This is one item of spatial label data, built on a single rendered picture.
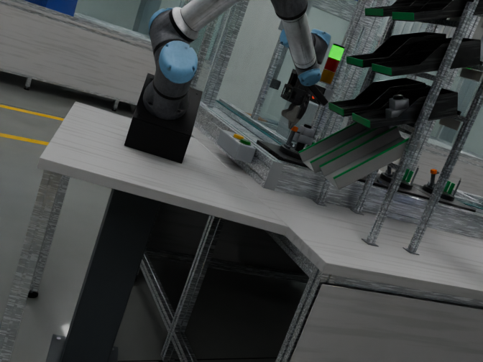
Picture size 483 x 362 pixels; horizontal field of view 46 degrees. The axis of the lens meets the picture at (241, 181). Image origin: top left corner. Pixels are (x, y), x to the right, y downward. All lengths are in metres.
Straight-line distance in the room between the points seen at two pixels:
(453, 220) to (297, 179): 0.78
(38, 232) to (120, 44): 5.64
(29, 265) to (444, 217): 1.61
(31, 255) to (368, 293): 0.90
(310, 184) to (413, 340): 0.64
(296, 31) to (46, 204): 0.86
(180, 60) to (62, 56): 5.27
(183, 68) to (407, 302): 0.93
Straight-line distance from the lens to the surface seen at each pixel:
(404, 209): 2.32
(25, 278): 1.67
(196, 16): 1.80
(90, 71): 7.09
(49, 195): 1.57
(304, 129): 2.13
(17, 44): 6.87
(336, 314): 1.55
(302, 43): 1.79
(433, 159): 7.35
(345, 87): 3.45
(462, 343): 1.91
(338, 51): 2.35
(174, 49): 1.77
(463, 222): 2.55
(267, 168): 1.97
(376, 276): 1.56
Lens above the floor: 1.29
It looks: 13 degrees down
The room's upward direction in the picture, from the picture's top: 20 degrees clockwise
